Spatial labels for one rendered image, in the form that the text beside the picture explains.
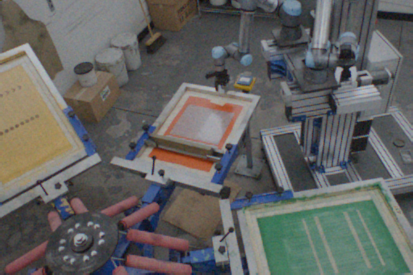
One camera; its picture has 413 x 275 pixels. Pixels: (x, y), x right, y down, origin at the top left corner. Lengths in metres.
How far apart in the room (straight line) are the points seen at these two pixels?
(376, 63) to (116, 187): 2.34
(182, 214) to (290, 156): 1.01
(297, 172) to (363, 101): 1.04
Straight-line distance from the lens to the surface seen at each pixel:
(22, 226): 3.73
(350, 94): 2.41
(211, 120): 2.55
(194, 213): 3.24
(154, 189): 2.13
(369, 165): 3.34
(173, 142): 2.32
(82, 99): 4.18
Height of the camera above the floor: 2.68
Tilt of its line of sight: 43 degrees down
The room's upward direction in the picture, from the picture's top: 8 degrees counter-clockwise
